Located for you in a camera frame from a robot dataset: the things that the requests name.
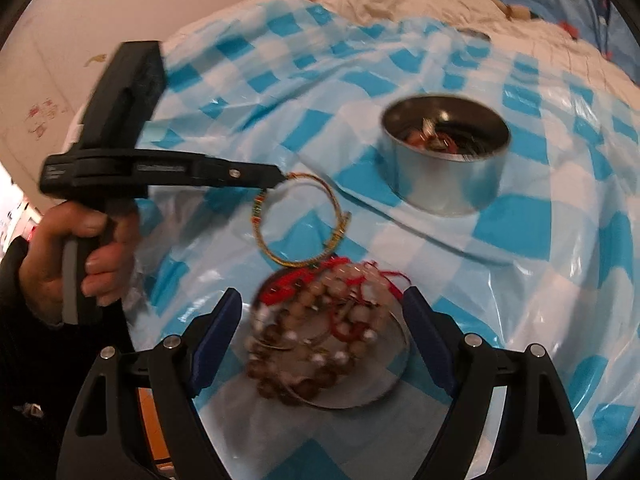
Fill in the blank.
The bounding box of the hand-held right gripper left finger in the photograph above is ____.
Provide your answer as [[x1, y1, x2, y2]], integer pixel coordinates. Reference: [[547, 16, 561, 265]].
[[59, 287, 243, 480]]

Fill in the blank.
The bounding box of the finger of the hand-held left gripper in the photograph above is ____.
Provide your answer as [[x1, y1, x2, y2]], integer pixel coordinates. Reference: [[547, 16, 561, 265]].
[[192, 155, 289, 190]]

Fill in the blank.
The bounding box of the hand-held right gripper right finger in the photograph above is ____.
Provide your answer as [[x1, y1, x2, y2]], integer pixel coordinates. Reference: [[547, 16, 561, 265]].
[[402, 285, 588, 480]]

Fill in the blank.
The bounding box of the multicoloured thin bangle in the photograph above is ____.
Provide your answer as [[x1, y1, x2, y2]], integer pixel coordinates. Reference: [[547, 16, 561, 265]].
[[253, 172, 352, 267]]

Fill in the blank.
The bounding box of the round metal tin lid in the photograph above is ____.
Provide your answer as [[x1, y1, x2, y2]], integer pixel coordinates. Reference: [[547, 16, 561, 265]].
[[244, 280, 412, 412]]

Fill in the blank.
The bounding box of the pile of bead bracelets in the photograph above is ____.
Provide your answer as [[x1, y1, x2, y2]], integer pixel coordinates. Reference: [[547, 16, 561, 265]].
[[246, 260, 401, 406]]

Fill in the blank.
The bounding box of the round metal tin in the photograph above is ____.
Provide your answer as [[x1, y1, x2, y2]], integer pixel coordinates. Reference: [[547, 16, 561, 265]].
[[380, 93, 511, 217]]

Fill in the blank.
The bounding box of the jewelry heap inside tin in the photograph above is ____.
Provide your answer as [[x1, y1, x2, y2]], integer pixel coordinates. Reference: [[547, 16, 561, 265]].
[[399, 116, 463, 155]]

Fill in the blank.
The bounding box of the person's left hand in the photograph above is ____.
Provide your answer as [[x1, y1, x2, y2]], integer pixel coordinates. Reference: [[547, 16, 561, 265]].
[[20, 202, 138, 327]]

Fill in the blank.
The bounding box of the blue checked plastic sheet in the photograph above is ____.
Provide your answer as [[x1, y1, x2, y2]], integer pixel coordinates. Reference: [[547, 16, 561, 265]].
[[70, 0, 640, 480]]

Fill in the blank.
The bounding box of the red woven string bracelet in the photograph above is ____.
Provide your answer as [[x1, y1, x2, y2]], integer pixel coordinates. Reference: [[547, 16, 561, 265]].
[[259, 256, 352, 307]]

